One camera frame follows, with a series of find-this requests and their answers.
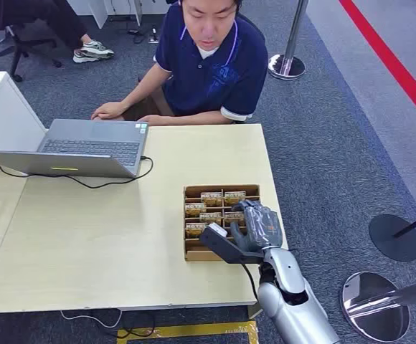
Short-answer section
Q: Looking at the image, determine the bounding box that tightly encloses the person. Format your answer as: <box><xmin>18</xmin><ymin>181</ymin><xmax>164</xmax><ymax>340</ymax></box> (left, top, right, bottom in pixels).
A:
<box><xmin>91</xmin><ymin>0</ymin><xmax>269</xmax><ymax>128</ymax></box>

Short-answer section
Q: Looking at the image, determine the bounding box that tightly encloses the yellow floor tape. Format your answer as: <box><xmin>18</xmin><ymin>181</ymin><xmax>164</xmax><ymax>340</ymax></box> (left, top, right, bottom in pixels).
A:
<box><xmin>116</xmin><ymin>320</ymin><xmax>259</xmax><ymax>344</ymax></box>

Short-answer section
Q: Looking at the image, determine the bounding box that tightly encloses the person's right hand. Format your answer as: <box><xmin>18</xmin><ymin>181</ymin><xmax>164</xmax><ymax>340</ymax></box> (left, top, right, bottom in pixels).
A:
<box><xmin>91</xmin><ymin>100</ymin><xmax>129</xmax><ymax>121</ymax></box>

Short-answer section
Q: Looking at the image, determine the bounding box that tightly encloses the black floor cable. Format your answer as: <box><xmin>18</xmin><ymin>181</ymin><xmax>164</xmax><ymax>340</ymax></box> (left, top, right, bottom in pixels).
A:
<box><xmin>121</xmin><ymin>310</ymin><xmax>157</xmax><ymax>340</ymax></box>

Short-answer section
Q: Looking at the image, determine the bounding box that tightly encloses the power strip with cables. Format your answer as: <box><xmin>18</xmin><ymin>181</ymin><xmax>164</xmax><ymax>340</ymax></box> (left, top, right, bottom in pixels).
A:
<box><xmin>126</xmin><ymin>22</ymin><xmax>160</xmax><ymax>45</ymax></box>

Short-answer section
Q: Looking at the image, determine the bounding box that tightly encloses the white box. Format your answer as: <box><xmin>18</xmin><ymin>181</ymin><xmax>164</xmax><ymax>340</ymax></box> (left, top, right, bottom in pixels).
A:
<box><xmin>0</xmin><ymin>71</ymin><xmax>48</xmax><ymax>153</ymax></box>

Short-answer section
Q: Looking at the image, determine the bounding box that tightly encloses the gold hotel card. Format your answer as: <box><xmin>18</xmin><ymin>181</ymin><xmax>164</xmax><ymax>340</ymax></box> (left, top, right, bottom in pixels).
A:
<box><xmin>184</xmin><ymin>202</ymin><xmax>207</xmax><ymax>219</ymax></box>
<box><xmin>199</xmin><ymin>211</ymin><xmax>223</xmax><ymax>226</ymax></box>
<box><xmin>224</xmin><ymin>191</ymin><xmax>247</xmax><ymax>206</ymax></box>
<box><xmin>200</xmin><ymin>191</ymin><xmax>223</xmax><ymax>207</ymax></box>
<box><xmin>185</xmin><ymin>222</ymin><xmax>209</xmax><ymax>239</ymax></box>
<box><xmin>223</xmin><ymin>211</ymin><xmax>246</xmax><ymax>227</ymax></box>

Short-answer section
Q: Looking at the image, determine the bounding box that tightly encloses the chrome stanchion with mirror base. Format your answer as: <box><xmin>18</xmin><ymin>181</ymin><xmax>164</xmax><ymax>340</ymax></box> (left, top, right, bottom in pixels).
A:
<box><xmin>340</xmin><ymin>271</ymin><xmax>416</xmax><ymax>344</ymax></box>

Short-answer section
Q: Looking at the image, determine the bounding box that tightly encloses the cardboard card box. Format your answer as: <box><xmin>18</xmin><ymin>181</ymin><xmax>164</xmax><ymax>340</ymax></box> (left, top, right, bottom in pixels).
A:
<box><xmin>183</xmin><ymin>183</ymin><xmax>262</xmax><ymax>263</ymax></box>

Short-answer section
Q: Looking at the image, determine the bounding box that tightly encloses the black stanchion with disc base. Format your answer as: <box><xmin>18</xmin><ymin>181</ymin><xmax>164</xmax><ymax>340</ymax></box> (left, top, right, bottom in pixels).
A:
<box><xmin>368</xmin><ymin>206</ymin><xmax>416</xmax><ymax>264</ymax></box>

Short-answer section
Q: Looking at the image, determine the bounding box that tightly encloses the chrome stanchion post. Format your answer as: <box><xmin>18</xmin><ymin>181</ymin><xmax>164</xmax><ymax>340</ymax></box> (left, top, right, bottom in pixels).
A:
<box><xmin>268</xmin><ymin>0</ymin><xmax>310</xmax><ymax>81</ymax></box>

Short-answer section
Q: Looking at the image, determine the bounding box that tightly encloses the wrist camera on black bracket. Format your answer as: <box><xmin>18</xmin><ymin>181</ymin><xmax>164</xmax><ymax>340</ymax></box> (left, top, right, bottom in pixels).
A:
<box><xmin>199</xmin><ymin>222</ymin><xmax>265</xmax><ymax>265</ymax></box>

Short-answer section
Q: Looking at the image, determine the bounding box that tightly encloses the white cable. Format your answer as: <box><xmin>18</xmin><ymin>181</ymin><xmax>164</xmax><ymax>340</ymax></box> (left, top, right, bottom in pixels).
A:
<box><xmin>60</xmin><ymin>309</ymin><xmax>123</xmax><ymax>330</ymax></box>

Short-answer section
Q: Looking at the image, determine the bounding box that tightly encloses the black laptop cable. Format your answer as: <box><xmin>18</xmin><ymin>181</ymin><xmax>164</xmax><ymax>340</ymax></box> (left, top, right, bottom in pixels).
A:
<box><xmin>0</xmin><ymin>155</ymin><xmax>154</xmax><ymax>191</ymax></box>

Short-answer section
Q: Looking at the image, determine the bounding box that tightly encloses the person's left hand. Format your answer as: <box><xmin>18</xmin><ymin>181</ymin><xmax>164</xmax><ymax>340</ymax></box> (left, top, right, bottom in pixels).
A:
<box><xmin>138</xmin><ymin>113</ymin><xmax>168</xmax><ymax>128</ymax></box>

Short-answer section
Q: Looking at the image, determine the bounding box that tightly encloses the white cabinet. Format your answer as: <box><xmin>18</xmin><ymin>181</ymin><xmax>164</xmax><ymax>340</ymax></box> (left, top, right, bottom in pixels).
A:
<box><xmin>67</xmin><ymin>0</ymin><xmax>170</xmax><ymax>30</ymax></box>

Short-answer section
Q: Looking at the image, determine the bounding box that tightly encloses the person's leg with shoe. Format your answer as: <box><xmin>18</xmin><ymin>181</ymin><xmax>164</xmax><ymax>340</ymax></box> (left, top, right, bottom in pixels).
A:
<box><xmin>46</xmin><ymin>0</ymin><xmax>115</xmax><ymax>64</ymax></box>

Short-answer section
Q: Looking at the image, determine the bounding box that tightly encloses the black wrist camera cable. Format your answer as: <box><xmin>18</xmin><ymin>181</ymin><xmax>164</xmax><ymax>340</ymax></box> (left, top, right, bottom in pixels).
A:
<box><xmin>241</xmin><ymin>262</ymin><xmax>259</xmax><ymax>303</ymax></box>

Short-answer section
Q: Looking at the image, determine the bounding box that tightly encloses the grey laptop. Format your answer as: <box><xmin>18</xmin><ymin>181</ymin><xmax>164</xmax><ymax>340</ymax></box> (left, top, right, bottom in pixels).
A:
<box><xmin>0</xmin><ymin>118</ymin><xmax>150</xmax><ymax>179</ymax></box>

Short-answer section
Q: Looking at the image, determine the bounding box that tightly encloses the black office chair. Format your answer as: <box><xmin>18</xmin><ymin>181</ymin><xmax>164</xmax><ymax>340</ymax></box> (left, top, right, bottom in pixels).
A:
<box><xmin>0</xmin><ymin>0</ymin><xmax>63</xmax><ymax>84</ymax></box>

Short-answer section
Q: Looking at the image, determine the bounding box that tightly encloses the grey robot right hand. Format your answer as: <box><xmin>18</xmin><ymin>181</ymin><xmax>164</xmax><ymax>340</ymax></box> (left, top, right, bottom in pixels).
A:
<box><xmin>229</xmin><ymin>199</ymin><xmax>284</xmax><ymax>253</ymax></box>

